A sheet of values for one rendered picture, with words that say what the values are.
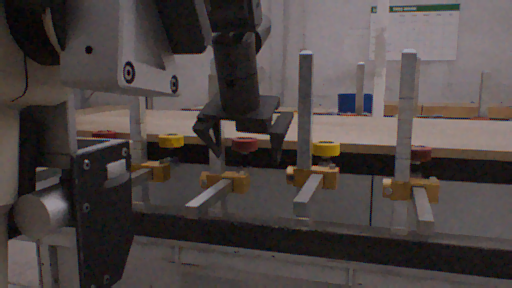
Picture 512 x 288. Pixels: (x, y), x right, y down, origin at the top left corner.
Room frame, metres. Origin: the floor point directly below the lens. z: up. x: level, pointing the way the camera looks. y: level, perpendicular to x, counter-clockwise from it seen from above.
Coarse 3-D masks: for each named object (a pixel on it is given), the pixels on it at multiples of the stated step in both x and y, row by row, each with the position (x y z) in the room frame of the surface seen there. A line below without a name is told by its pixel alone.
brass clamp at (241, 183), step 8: (200, 176) 1.27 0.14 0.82; (208, 176) 1.25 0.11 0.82; (216, 176) 1.24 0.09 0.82; (224, 176) 1.24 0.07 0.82; (232, 176) 1.23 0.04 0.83; (240, 176) 1.23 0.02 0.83; (248, 176) 1.25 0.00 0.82; (200, 184) 1.26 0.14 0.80; (208, 184) 1.25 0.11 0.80; (240, 184) 1.22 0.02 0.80; (248, 184) 1.25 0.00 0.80; (232, 192) 1.23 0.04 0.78; (240, 192) 1.22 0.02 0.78
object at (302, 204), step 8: (312, 176) 1.14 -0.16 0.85; (320, 176) 1.14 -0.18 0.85; (312, 184) 1.06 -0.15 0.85; (320, 184) 1.11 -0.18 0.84; (304, 192) 0.99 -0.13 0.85; (312, 192) 0.99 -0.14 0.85; (296, 200) 0.93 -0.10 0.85; (304, 200) 0.93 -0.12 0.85; (312, 200) 0.98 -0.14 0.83; (296, 208) 0.92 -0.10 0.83; (304, 208) 0.92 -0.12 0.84
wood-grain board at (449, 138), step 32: (96, 128) 1.65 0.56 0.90; (128, 128) 1.65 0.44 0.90; (160, 128) 1.65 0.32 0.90; (224, 128) 1.66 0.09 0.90; (320, 128) 1.65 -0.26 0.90; (352, 128) 1.65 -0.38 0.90; (384, 128) 1.65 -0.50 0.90; (416, 128) 1.65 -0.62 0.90; (448, 128) 1.65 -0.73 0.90; (480, 128) 1.65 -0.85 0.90
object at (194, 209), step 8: (240, 168) 1.37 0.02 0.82; (248, 168) 1.37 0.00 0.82; (216, 184) 1.18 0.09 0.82; (224, 184) 1.18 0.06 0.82; (232, 184) 1.23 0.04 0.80; (208, 192) 1.10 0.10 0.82; (216, 192) 1.11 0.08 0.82; (224, 192) 1.16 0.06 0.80; (192, 200) 1.03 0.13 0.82; (200, 200) 1.03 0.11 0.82; (208, 200) 1.05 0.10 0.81; (216, 200) 1.11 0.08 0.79; (192, 208) 0.99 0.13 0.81; (200, 208) 1.01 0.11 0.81; (208, 208) 1.05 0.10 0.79; (192, 216) 0.99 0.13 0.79
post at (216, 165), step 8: (208, 80) 1.26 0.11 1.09; (216, 80) 1.25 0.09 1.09; (216, 88) 1.25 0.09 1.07; (224, 144) 1.28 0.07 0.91; (224, 152) 1.28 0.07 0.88; (216, 160) 1.25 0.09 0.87; (224, 160) 1.28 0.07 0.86; (216, 168) 1.25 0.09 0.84; (224, 168) 1.28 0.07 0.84; (224, 200) 1.27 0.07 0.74; (216, 208) 1.25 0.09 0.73
